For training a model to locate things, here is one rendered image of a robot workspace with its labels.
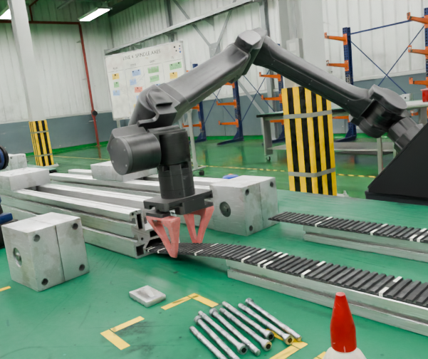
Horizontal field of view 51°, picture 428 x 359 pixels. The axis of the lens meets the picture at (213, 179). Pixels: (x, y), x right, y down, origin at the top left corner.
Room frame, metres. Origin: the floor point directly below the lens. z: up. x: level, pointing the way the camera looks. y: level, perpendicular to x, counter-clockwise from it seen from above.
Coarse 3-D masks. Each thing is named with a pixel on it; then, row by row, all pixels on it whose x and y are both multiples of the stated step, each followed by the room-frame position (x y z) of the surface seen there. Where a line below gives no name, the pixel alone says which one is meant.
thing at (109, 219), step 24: (0, 192) 1.25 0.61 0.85; (24, 192) 1.12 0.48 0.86; (48, 192) 1.18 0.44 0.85; (72, 192) 1.07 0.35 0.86; (96, 192) 0.99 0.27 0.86; (24, 216) 1.13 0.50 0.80; (96, 216) 0.86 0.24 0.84; (120, 216) 0.77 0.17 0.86; (144, 216) 0.85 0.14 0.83; (96, 240) 0.85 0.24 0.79; (120, 240) 0.78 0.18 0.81; (144, 240) 0.76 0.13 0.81
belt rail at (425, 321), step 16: (240, 272) 0.61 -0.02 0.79; (256, 272) 0.58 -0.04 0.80; (272, 272) 0.56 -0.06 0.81; (272, 288) 0.56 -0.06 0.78; (288, 288) 0.54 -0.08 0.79; (304, 288) 0.53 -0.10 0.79; (320, 288) 0.50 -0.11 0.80; (336, 288) 0.48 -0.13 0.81; (320, 304) 0.50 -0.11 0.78; (352, 304) 0.47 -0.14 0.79; (368, 304) 0.46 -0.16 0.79; (384, 304) 0.44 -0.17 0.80; (400, 304) 0.43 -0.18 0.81; (384, 320) 0.44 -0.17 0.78; (400, 320) 0.43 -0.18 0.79; (416, 320) 0.42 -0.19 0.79
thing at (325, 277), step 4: (336, 264) 0.54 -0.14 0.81; (332, 268) 0.53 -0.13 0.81; (336, 268) 0.53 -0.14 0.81; (340, 268) 0.52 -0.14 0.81; (344, 268) 0.52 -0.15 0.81; (324, 272) 0.52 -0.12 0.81; (328, 272) 0.52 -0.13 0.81; (332, 272) 0.52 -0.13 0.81; (336, 272) 0.51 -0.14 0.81; (340, 272) 0.52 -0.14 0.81; (316, 276) 0.51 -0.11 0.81; (320, 276) 0.51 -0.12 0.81; (324, 276) 0.51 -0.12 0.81; (328, 276) 0.50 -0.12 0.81; (332, 276) 0.50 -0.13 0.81; (316, 280) 0.50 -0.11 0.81; (320, 280) 0.50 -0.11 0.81; (324, 280) 0.50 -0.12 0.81; (328, 280) 0.50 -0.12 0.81
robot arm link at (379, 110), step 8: (376, 104) 1.10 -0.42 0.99; (368, 112) 1.11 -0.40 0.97; (376, 112) 1.09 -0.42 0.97; (384, 112) 1.07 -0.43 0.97; (368, 120) 1.11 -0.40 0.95; (376, 120) 1.10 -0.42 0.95; (384, 120) 1.09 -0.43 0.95; (392, 120) 1.09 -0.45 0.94; (376, 128) 1.10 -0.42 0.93; (384, 128) 1.11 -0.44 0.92
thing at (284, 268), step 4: (296, 256) 0.58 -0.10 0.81; (300, 256) 0.58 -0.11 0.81; (292, 260) 0.57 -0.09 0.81; (296, 260) 0.57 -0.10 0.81; (300, 260) 0.57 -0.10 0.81; (304, 260) 0.57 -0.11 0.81; (284, 264) 0.56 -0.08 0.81; (288, 264) 0.56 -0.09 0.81; (292, 264) 0.55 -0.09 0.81; (296, 264) 0.56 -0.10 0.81; (276, 268) 0.55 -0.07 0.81; (280, 268) 0.55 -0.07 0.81; (284, 268) 0.54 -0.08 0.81; (288, 268) 0.54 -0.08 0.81; (292, 268) 0.55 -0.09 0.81; (284, 272) 0.54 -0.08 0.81
